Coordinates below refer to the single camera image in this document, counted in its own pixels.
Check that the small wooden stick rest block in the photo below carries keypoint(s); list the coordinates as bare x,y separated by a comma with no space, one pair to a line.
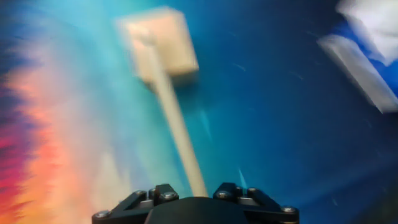
174,43

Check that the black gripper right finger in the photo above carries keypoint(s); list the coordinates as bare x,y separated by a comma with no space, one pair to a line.
258,199

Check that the pale wooden drumstick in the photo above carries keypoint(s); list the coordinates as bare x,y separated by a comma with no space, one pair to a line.
178,130

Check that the blue tissue pack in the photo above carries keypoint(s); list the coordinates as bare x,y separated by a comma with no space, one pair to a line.
360,68

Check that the sunset forest printed tablecloth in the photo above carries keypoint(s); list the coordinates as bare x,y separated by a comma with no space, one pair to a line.
280,140

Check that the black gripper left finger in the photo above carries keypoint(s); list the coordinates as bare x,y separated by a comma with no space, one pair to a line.
136,199

